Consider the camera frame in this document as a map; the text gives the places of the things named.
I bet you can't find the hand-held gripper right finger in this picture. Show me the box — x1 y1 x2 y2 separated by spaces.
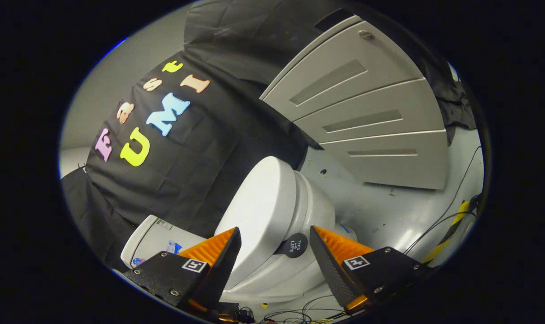
309 225 435 315

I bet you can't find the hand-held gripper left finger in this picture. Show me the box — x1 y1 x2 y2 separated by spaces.
123 226 242 315

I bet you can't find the white toilet lid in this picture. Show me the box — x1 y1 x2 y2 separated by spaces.
214 156 309 291

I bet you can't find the white ceramic toilet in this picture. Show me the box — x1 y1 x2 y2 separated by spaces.
121 156 358 304

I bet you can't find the black backdrop cloth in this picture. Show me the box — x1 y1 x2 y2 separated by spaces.
61 0 478 270

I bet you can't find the yellow black hazard tape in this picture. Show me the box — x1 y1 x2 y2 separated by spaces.
423 200 473 264

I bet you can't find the white drawer cabinet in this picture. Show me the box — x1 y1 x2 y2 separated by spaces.
259 14 449 190

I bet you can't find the tangle of black cables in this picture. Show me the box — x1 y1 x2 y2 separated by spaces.
237 295 345 324

